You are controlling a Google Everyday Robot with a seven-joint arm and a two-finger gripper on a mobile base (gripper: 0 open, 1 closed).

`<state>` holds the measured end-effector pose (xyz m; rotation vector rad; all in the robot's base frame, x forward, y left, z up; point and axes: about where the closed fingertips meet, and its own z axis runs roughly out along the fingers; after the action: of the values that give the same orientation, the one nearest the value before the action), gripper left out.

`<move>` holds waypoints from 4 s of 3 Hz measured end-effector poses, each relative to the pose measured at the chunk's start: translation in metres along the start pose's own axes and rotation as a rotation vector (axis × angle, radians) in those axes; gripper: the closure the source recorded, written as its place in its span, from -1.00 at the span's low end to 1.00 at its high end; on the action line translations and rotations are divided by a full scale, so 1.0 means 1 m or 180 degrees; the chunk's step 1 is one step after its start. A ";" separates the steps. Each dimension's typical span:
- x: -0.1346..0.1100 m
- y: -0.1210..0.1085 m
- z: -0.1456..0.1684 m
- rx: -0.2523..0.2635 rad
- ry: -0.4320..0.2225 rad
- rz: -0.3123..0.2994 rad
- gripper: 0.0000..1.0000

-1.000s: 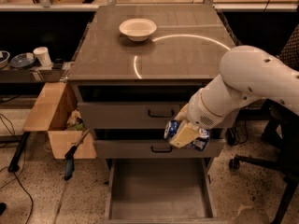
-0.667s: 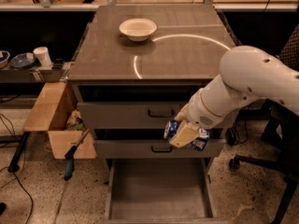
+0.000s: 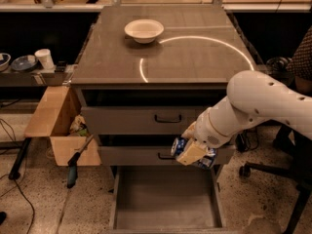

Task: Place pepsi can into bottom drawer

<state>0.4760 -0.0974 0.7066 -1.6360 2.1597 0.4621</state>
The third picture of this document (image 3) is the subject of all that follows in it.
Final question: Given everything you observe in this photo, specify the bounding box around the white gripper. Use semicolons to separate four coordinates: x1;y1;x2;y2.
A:
176;107;230;166

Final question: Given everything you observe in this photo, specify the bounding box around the blue pepsi can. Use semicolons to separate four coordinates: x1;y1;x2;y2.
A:
171;136;216;169

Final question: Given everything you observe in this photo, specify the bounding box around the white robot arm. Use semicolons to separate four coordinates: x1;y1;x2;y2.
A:
176;70;312;166

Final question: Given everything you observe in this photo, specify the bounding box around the grey bottom drawer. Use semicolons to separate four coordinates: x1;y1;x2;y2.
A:
109;166;225;234

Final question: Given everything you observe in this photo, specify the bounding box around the grey drawer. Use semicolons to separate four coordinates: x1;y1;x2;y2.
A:
109;166;225;234
97;134;236;167
82;89;225;136

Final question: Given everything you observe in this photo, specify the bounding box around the grey middle drawer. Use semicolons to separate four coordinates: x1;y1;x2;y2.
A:
97;134;236;167

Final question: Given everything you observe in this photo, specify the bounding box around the grey drawer cabinet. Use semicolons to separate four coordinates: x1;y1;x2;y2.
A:
69;4;267;234

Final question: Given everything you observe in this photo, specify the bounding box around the grey top drawer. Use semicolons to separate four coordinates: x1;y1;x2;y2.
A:
82;89;225;136

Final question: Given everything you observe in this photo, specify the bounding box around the black teal clamp tool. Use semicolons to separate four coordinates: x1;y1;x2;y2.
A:
67;135;94;189

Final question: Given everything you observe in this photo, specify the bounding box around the person in patterned shirt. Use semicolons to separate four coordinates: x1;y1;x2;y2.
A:
287;26;312;95

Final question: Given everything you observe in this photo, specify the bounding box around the open cardboard box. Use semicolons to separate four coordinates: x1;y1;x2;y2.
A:
24;86;87;166

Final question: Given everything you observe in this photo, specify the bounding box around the white foam cup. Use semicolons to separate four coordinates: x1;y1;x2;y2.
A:
35;49;54;69

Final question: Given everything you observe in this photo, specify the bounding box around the blue grey bowl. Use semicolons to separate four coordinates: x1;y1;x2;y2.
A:
11;55;38;72

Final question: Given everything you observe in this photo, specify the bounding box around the grey side shelf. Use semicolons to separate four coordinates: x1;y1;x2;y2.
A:
0;65;76;87

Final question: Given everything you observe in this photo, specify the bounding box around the white bowl at edge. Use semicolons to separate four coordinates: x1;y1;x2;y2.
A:
0;53;11;72

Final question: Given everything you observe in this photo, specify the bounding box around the coiled black cable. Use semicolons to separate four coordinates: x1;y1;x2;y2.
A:
265;56;291;72

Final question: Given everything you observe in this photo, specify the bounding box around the black floor cable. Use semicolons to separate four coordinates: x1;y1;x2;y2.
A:
0;117;36;234

